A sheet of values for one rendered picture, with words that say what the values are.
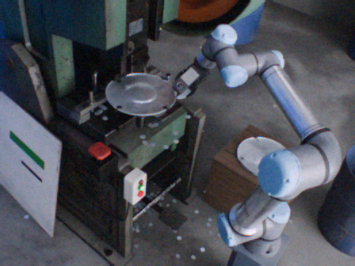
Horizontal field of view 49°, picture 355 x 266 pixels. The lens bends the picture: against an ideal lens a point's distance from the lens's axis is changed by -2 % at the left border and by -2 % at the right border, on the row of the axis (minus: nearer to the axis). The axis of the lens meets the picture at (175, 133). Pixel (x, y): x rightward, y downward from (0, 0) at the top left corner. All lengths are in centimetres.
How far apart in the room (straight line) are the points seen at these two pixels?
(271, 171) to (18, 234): 146
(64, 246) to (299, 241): 123
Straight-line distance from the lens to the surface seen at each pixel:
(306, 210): 241
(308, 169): 104
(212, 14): 169
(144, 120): 165
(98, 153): 140
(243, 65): 125
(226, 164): 199
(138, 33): 154
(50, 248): 209
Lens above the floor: 174
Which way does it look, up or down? 41 degrees down
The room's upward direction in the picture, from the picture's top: 7 degrees clockwise
